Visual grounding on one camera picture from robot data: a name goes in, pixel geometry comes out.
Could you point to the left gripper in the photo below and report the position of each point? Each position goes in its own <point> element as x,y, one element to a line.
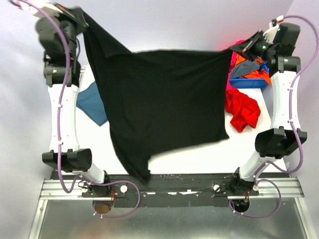
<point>73,15</point>

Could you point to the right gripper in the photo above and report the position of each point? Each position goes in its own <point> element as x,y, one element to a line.
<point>246,48</point>

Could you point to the black t shirt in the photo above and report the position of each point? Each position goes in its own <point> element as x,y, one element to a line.
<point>156,101</point>

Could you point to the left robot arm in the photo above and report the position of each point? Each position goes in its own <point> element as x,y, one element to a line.
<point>57,30</point>

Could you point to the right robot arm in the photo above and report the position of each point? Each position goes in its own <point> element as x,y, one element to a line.
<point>285,134</point>

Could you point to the grey blue t shirt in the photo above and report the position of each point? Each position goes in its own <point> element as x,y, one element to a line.
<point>244,68</point>

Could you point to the magenta t shirt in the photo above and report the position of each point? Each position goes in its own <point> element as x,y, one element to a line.
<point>235,60</point>

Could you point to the orange t shirt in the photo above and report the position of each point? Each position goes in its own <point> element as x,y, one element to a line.
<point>262,73</point>

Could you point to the blue plastic bin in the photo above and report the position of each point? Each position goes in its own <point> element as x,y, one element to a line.
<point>248,83</point>

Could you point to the red t shirt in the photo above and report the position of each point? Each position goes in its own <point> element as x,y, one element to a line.
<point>245,110</point>

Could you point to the folded blue t shirt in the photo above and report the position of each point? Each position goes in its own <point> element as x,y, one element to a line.
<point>90,103</point>

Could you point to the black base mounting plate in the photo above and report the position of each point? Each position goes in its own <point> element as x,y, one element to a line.
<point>173,190</point>

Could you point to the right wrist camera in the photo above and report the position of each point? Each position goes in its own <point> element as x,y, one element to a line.
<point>271,32</point>

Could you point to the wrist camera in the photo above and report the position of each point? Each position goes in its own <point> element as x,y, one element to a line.
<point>271,32</point>
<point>37,7</point>

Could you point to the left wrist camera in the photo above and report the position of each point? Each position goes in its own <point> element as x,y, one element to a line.
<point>37,7</point>

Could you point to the aluminium frame rail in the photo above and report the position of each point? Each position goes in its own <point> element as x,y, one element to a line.
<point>64,191</point>

